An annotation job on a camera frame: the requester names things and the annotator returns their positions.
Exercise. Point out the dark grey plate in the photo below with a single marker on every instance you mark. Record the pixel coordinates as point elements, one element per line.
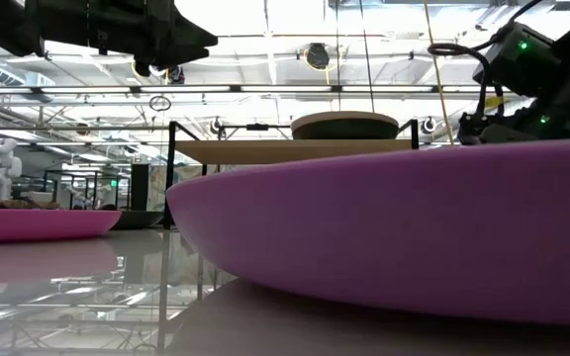
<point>139,220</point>

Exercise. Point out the dark teal plate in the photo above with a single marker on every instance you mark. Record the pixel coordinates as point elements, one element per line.
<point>344,132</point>

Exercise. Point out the beige plate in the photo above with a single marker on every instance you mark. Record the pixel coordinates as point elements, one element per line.
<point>344,117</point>

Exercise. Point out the magenta plate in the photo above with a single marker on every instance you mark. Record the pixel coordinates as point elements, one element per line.
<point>37,225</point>

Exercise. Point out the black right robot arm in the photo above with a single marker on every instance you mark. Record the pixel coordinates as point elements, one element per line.
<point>562,74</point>

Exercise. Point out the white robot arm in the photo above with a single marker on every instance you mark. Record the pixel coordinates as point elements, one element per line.
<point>2,165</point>

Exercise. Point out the wooden shelf with black legs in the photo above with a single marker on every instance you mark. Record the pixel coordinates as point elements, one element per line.
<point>290,151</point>

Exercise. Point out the black tall cabinet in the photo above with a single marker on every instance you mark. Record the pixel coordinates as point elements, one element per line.
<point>139,187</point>

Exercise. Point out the purple plate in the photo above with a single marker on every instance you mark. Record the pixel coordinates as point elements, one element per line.
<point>389,222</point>

